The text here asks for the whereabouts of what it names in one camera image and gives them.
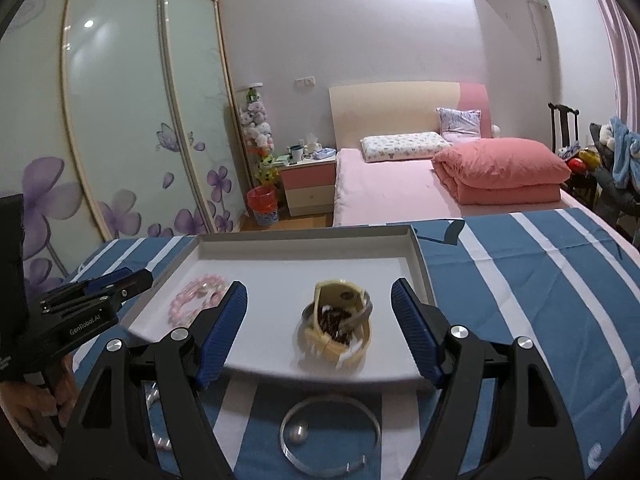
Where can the white patterned pillow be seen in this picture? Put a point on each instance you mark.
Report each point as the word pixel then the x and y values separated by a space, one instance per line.
pixel 402 146

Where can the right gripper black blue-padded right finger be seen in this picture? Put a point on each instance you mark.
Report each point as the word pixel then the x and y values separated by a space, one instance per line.
pixel 529 435

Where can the blue white striped bedspread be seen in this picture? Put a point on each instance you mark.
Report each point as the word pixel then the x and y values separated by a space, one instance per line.
pixel 552 276

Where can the cream jewelry holder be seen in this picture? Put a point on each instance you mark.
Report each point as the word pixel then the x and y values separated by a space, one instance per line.
pixel 336 324

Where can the red waste basket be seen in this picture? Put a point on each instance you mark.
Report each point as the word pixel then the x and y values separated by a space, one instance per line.
pixel 263 201

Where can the sliding floral wardrobe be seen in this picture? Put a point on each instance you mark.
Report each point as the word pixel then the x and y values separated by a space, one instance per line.
pixel 116 123

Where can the thin silver bangle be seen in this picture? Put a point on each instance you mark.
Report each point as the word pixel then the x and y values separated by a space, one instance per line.
pixel 327 473

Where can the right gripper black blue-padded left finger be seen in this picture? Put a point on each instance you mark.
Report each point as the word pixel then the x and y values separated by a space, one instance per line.
pixel 110 436

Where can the person's left hand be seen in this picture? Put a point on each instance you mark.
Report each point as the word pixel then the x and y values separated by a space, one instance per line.
pixel 23 401

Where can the grey shallow tray box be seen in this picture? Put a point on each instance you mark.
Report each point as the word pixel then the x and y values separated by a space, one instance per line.
pixel 279 270

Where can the folded coral pink duvet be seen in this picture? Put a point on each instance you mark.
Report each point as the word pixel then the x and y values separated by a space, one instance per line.
pixel 509 171

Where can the blue clothes pile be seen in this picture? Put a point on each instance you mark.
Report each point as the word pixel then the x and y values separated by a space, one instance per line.
pixel 617 176

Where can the cream pink headboard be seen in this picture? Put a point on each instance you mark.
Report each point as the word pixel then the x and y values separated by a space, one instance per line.
pixel 360 110

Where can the dark wooden chair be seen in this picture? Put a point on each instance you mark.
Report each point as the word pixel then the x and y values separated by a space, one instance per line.
pixel 581 184

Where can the purple patterned small pillow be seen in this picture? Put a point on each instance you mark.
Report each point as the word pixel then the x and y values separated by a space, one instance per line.
pixel 465 122

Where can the grey cuff bangle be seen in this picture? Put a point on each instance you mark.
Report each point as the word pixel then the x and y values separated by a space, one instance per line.
pixel 351 323

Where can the pink curtain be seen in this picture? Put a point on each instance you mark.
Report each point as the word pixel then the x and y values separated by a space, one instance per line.
pixel 624 45

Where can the stack of plush toys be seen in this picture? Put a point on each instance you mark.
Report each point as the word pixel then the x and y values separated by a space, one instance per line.
pixel 256 134

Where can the loose white pearl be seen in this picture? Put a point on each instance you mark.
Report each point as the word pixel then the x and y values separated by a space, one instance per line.
pixel 298 434

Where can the pink cream nightstand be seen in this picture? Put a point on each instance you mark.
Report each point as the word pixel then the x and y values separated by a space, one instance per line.
pixel 309 187

